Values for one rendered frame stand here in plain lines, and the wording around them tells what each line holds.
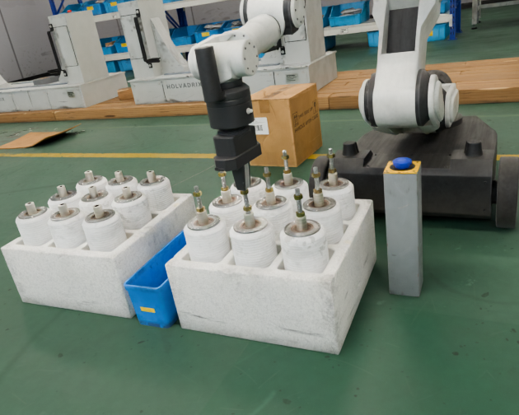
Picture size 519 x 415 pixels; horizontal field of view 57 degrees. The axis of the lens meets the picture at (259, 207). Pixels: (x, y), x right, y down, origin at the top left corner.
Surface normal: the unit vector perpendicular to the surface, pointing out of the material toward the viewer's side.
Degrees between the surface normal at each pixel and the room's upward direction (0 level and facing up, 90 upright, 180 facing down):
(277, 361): 0
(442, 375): 0
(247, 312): 90
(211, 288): 90
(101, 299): 90
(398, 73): 48
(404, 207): 90
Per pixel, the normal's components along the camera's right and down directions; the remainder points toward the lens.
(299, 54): -0.44, 0.42
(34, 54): 0.89, 0.05
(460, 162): -0.41, -0.34
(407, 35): -0.45, -0.07
